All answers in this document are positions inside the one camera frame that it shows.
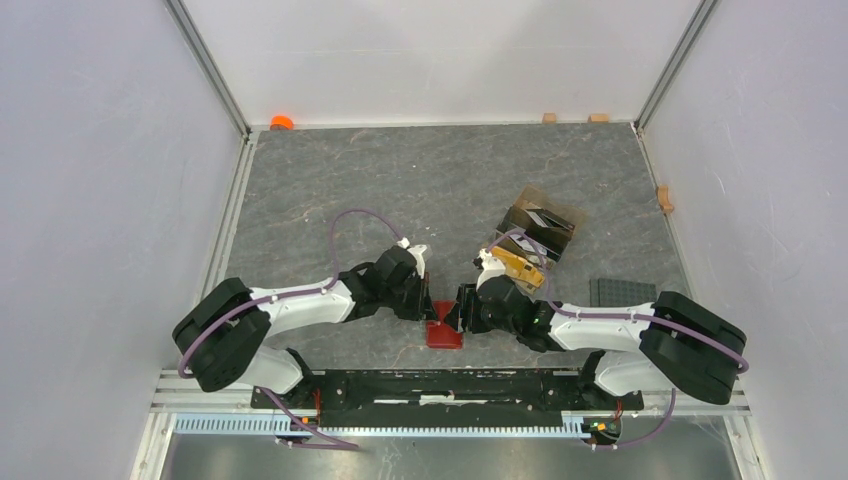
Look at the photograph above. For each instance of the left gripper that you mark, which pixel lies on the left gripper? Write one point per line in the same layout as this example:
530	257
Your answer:
422	308

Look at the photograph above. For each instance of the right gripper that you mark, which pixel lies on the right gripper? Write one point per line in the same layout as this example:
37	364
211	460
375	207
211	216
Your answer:
459	316

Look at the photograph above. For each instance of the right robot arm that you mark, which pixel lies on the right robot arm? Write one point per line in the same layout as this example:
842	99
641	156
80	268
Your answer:
670	343

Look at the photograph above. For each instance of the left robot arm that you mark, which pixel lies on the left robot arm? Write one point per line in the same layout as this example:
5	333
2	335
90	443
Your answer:
222	340

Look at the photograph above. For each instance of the gold card stack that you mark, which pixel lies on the gold card stack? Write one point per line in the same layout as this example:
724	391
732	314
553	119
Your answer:
523	272

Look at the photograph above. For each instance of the white card stack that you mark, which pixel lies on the white card stack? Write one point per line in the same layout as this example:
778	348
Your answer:
532	249

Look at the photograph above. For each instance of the tiered acrylic card stand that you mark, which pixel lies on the tiered acrylic card stand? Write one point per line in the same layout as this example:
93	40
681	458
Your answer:
516	220

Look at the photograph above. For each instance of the black top card stack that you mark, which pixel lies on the black top card stack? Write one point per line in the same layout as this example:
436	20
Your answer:
546	219

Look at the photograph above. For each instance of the grey studded baseplate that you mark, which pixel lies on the grey studded baseplate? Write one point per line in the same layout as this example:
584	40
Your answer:
607	293

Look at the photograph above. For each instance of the orange round cap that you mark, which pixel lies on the orange round cap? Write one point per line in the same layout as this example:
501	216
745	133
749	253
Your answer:
281	122

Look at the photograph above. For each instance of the curved wooden piece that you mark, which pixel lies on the curved wooden piece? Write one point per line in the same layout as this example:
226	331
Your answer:
664	199

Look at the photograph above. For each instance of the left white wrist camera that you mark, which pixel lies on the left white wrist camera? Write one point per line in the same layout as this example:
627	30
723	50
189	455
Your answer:
420	252

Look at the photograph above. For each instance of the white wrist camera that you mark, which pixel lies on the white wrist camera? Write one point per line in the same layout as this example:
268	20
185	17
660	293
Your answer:
420	252
489	266

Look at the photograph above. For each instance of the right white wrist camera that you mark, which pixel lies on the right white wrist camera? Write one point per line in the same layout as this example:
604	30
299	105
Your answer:
489	266

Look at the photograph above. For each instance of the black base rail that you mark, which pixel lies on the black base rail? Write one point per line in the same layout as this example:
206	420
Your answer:
524	397

